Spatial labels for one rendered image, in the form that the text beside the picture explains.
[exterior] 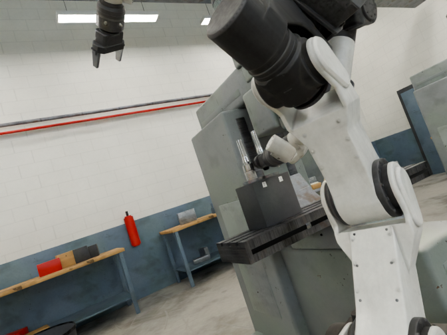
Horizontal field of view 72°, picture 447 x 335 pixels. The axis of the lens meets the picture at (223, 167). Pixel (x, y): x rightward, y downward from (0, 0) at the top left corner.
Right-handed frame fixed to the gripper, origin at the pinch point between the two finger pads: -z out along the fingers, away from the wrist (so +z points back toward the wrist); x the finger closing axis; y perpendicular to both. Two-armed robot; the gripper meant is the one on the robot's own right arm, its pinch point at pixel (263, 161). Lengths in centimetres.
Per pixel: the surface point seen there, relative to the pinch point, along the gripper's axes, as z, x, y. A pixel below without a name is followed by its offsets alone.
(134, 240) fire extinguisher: -391, 95, 27
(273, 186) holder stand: 7.4, 2.6, 11.8
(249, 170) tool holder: 5.7, 9.9, 2.1
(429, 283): 38, -26, 58
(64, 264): -330, 183, 23
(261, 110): -16.5, -15.1, -27.2
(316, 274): -15, -12, 59
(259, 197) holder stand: 10.9, 11.2, 14.1
